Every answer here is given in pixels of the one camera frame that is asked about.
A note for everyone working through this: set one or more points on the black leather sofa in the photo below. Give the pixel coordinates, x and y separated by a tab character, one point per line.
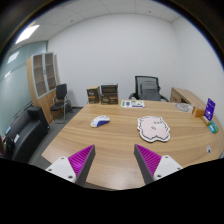
26	133

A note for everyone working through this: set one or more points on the wide brown cardboard box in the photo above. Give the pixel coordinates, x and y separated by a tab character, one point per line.
109	99

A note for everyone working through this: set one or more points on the white sticker sheet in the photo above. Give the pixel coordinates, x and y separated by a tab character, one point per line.
132	104

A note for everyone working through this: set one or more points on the black visitor chair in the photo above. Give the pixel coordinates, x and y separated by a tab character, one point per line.
61	92

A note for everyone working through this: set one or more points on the tall brown cardboard box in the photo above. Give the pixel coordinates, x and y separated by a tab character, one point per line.
93	95

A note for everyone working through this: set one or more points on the purple standing card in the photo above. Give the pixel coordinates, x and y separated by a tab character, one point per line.
210	108

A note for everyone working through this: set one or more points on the ceiling light panel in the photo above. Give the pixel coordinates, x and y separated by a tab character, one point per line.
26	33

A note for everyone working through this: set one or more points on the black cardboard box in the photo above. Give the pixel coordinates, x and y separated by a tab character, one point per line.
109	88

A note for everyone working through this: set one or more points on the small orange box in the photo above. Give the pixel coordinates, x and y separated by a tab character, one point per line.
199	112

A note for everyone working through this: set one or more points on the round grey-white disc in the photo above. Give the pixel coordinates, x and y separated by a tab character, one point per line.
183	107

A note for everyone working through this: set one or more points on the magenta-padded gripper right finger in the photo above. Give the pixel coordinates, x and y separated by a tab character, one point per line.
165	166

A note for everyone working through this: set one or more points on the black mesh office chair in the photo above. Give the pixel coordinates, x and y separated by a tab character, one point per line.
138	80

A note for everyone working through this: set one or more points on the grey backpack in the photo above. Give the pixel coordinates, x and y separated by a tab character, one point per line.
150	92

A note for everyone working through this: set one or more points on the wooden shelf cabinet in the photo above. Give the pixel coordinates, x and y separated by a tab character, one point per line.
33	100

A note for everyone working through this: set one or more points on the small white round object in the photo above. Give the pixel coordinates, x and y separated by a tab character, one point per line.
208	149

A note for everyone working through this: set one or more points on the wooden side desk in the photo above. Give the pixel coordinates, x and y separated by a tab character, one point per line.
183	94

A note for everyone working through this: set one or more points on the white and blue computer mouse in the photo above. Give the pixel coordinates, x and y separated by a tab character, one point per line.
99	121

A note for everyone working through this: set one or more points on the pink pig-shaped mouse pad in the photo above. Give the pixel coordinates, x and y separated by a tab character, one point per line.
153	129

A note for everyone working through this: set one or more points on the small green box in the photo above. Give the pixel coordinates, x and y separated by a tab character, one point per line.
213	127

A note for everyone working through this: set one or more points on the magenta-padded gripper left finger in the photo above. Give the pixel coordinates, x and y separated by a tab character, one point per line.
63	166

